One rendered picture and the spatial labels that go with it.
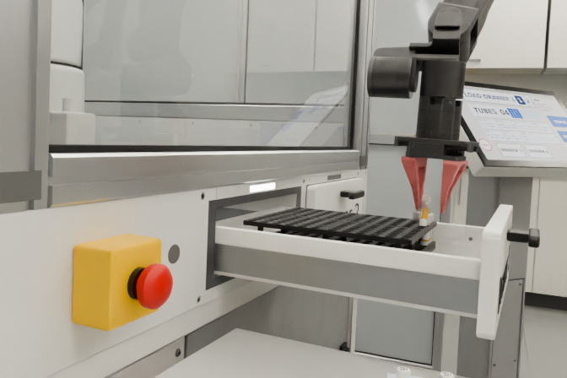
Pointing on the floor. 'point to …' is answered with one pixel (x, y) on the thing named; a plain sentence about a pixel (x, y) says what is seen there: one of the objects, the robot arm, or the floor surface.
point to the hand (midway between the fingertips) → (430, 205)
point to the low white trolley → (281, 360)
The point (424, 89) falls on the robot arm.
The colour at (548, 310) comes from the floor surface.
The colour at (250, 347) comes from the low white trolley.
